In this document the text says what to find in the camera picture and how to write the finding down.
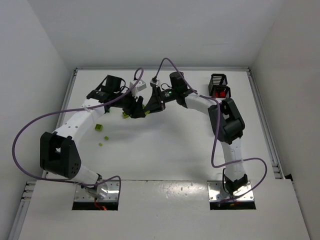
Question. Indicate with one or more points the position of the aluminium frame rail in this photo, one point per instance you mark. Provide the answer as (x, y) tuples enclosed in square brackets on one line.
[(30, 184), (271, 146)]

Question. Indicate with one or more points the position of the right aluminium frame rail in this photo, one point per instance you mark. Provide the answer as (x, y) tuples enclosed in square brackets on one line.
[(271, 146)]

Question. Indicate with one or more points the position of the lime lego brick with hole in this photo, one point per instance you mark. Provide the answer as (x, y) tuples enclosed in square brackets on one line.
[(98, 127)]

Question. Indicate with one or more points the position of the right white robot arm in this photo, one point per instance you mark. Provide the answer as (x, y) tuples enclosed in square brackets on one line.
[(225, 119)]

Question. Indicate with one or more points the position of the left aluminium frame rail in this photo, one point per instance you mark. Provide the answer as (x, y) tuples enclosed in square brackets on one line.
[(30, 184)]

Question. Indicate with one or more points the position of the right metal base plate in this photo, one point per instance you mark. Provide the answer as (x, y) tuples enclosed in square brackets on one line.
[(216, 193)]

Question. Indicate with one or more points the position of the black mesh container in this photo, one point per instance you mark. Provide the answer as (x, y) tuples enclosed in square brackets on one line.
[(218, 88), (217, 79)]

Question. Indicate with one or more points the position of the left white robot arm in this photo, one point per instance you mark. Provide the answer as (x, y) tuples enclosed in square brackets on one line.
[(59, 153)]

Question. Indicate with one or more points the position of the metal base plate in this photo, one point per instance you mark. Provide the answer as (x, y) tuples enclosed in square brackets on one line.
[(216, 193), (106, 192)]

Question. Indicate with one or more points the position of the far black mesh container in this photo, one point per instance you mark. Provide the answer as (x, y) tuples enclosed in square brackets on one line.
[(217, 79)]

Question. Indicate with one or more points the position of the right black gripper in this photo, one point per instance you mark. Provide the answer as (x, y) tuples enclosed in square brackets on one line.
[(160, 99)]

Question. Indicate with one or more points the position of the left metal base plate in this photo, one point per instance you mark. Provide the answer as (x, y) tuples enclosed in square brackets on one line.
[(106, 192)]

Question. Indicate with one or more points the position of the yellow-green lego cube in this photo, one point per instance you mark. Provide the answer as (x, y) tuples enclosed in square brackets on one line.
[(125, 116)]

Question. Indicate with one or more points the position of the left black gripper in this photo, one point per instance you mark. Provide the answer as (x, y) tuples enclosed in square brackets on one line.
[(130, 104)]

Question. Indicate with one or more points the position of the red lego brick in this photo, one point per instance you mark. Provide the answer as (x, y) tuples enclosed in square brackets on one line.
[(220, 94)]

